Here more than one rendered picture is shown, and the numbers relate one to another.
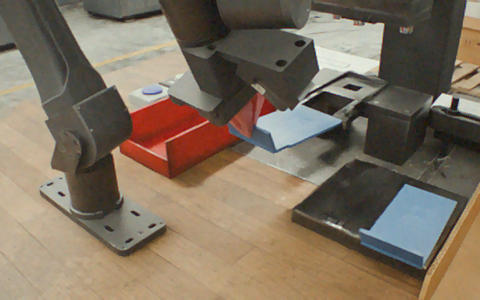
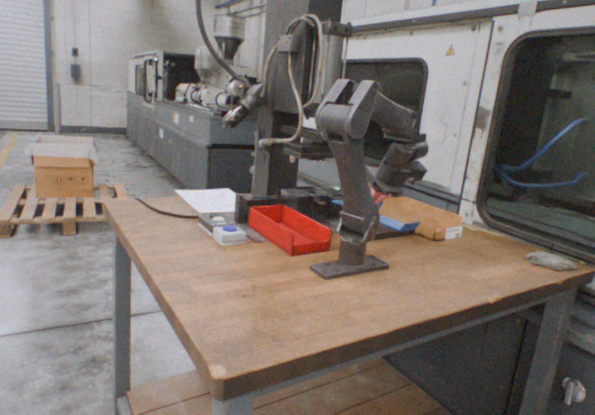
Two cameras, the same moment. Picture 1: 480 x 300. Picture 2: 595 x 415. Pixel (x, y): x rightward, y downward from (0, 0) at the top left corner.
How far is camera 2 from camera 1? 1.21 m
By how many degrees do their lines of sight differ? 69
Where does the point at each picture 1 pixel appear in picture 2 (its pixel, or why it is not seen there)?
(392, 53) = (274, 177)
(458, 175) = not seen: hidden behind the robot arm
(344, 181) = not seen: hidden behind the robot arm
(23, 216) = (349, 285)
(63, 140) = (374, 223)
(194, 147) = (320, 234)
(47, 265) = (392, 282)
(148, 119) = (282, 234)
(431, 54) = (292, 172)
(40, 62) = (366, 189)
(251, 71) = (416, 172)
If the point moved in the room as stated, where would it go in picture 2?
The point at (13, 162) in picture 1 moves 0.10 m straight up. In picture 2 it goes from (278, 285) to (282, 241)
